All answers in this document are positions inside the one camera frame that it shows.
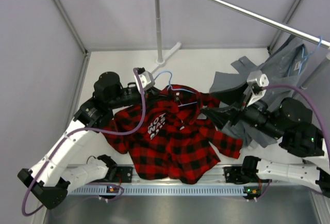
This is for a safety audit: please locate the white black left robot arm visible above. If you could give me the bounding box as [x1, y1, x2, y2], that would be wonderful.
[18, 68, 243, 210]

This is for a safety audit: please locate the blue hanger holding grey shirt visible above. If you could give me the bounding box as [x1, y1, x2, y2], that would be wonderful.
[287, 36, 323, 77]

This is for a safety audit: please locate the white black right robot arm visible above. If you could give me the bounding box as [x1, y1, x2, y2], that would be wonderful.
[202, 83, 329, 197]

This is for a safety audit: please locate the grey button-up shirt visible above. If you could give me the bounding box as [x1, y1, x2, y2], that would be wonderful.
[208, 34, 309, 150]

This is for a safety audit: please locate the grey right rack post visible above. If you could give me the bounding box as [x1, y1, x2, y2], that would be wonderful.
[299, 52, 329, 91]

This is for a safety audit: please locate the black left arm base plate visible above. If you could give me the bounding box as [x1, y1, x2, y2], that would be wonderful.
[112, 166, 133, 184]

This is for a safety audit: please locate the grey clothes rack post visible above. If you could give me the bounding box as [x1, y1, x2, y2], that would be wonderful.
[154, 0, 164, 65]

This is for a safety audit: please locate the silver clothes rack rail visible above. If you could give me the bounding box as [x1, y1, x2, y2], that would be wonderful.
[157, 0, 330, 47]

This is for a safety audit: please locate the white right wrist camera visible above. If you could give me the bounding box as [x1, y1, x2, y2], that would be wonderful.
[244, 70, 269, 107]

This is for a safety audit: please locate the white clothes rack base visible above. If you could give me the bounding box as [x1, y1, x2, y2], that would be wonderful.
[150, 42, 182, 74]

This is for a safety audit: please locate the light blue wire hanger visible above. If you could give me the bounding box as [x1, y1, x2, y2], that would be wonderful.
[148, 70, 198, 108]

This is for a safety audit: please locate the red black plaid shirt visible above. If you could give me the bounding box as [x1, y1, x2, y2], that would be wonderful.
[105, 85, 243, 184]

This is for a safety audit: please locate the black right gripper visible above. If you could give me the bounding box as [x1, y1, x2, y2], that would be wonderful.
[199, 81, 284, 140]

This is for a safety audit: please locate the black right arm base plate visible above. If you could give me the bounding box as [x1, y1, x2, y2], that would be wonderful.
[223, 166, 259, 185]

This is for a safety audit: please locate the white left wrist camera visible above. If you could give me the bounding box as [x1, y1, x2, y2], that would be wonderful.
[134, 68, 155, 93]

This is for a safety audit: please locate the aluminium mounting rail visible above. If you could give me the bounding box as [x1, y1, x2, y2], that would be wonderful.
[69, 163, 321, 199]

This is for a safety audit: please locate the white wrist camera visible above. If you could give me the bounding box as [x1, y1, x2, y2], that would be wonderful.
[134, 68, 155, 93]
[244, 70, 269, 107]

